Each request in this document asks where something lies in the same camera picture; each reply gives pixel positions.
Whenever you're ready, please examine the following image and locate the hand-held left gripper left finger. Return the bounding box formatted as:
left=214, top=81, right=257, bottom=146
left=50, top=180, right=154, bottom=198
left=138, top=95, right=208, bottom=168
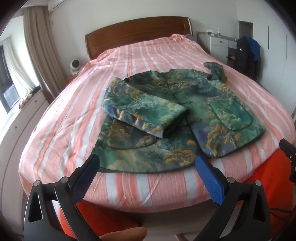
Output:
left=23, top=153, right=101, bottom=241

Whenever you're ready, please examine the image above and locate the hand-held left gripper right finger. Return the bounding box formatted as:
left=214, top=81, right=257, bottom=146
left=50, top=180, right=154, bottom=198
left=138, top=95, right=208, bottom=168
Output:
left=195, top=156, right=271, bottom=241

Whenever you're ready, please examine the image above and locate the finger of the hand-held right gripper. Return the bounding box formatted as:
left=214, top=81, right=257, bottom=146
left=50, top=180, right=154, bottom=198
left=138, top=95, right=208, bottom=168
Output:
left=279, top=138, right=296, bottom=182

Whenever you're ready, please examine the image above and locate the green landscape print jacket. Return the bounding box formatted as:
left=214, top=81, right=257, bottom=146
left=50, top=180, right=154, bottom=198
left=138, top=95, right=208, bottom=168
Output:
left=97, top=62, right=267, bottom=174

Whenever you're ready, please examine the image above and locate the person's left hand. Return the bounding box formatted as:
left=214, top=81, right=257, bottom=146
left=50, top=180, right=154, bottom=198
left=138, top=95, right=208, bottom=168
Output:
left=98, top=227, right=148, bottom=241

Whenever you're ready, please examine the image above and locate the white window cabinet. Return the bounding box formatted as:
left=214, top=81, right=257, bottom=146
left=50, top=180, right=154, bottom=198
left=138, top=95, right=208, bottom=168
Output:
left=0, top=90, right=53, bottom=232

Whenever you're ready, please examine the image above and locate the wooden nightstand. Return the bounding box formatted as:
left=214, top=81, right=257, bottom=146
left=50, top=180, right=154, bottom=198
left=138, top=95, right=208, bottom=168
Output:
left=65, top=74, right=80, bottom=85

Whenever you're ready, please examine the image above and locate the small beige object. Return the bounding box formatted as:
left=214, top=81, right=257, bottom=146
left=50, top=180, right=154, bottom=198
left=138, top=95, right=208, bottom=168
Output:
left=20, top=91, right=31, bottom=108

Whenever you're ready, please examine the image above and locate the dark hanging jacket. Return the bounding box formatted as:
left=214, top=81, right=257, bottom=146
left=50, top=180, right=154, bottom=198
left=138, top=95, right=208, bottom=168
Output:
left=235, top=36, right=262, bottom=79

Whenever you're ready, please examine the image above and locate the blue hanging garment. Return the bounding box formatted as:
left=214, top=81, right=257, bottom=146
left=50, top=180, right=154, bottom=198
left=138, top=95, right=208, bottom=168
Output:
left=245, top=36, right=262, bottom=62

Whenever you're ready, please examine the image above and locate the small white fan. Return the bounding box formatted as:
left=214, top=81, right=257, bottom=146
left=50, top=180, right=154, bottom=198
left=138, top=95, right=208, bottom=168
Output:
left=70, top=60, right=83, bottom=75

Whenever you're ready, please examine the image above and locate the dark framed window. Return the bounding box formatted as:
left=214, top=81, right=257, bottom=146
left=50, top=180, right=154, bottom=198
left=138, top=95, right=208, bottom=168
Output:
left=0, top=44, right=21, bottom=114

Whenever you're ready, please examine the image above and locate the white wardrobe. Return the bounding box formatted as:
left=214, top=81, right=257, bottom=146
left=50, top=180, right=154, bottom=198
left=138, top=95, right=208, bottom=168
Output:
left=236, top=0, right=296, bottom=93

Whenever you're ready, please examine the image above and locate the white sheer curtain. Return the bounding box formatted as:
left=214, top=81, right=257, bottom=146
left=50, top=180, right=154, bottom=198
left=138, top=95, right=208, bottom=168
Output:
left=2, top=38, right=40, bottom=93

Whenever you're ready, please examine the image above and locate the white dresser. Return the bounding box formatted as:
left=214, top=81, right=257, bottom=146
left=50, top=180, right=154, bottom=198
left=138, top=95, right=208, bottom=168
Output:
left=196, top=31, right=238, bottom=62

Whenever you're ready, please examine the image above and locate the bed with pink striped sheet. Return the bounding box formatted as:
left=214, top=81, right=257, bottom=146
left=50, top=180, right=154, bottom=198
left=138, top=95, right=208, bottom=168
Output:
left=18, top=34, right=296, bottom=208

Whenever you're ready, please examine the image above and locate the beige curtain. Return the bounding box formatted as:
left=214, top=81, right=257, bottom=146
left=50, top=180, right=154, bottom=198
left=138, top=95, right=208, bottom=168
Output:
left=23, top=7, right=56, bottom=105

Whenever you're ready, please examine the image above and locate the wooden headboard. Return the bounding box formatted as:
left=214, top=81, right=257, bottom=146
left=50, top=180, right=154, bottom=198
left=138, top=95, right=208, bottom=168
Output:
left=85, top=16, right=193, bottom=61

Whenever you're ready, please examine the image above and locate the white air conditioner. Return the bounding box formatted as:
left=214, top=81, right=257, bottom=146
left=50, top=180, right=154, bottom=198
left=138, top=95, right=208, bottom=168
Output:
left=48, top=0, right=72, bottom=10

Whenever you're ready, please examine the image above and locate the black cable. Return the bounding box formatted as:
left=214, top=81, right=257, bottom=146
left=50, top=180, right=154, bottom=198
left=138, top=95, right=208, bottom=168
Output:
left=269, top=207, right=295, bottom=220

